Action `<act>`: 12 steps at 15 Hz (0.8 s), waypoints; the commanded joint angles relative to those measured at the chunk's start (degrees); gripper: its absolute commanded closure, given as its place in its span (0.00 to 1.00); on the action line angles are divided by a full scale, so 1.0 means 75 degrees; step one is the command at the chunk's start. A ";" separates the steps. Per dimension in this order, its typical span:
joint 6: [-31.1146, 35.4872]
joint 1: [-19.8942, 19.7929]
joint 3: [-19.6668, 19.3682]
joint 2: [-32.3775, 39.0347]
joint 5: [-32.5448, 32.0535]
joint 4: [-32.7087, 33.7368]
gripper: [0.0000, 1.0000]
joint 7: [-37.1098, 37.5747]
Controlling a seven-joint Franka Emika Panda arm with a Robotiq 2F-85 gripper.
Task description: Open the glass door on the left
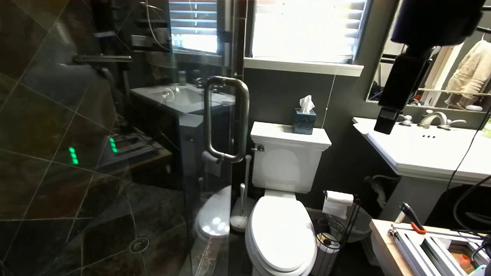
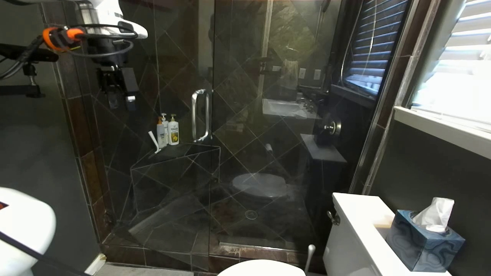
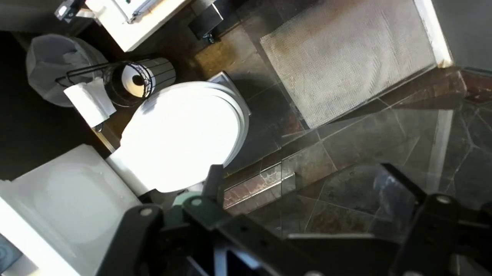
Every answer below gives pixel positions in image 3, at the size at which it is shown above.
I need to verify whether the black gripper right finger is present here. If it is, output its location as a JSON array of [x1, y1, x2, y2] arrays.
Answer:
[[374, 162, 492, 276]]

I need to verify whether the light work table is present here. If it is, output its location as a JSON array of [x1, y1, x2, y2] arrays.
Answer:
[[83, 0, 188, 53]]

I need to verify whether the white toilet tank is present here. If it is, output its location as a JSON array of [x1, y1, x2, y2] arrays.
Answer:
[[0, 142, 143, 276]]

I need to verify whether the brown tiled shower curb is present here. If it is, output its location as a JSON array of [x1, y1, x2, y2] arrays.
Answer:
[[220, 65, 492, 213]]

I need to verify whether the black cart caster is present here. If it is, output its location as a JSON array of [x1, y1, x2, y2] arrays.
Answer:
[[186, 3, 226, 42]]

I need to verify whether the white toilet bowl with lid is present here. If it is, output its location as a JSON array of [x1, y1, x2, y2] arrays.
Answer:
[[106, 78, 252, 196]]

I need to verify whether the hanging toilet paper sheet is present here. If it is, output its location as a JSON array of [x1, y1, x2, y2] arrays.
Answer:
[[61, 79, 118, 128]]

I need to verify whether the gray trash can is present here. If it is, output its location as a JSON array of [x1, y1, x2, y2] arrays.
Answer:
[[25, 32, 111, 110]]

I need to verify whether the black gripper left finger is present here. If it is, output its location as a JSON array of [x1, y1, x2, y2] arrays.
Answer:
[[97, 164, 289, 276]]

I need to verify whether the glass shower door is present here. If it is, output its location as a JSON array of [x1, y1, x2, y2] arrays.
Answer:
[[204, 101, 458, 276]]

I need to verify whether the black wire paper holder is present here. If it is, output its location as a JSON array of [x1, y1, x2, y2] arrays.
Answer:
[[54, 61, 114, 88]]

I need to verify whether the spare toilet paper roll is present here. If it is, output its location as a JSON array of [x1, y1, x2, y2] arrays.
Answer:
[[120, 64, 154, 98]]

